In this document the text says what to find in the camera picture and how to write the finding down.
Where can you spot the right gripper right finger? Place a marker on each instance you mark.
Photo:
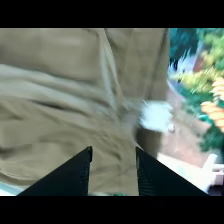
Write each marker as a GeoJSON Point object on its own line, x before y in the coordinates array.
{"type": "Point", "coordinates": [156, 178]}

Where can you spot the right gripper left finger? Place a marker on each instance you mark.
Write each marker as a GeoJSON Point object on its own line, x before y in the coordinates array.
{"type": "Point", "coordinates": [71, 176]}

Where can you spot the brown pants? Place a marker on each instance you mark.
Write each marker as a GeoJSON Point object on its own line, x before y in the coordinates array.
{"type": "Point", "coordinates": [66, 100]}

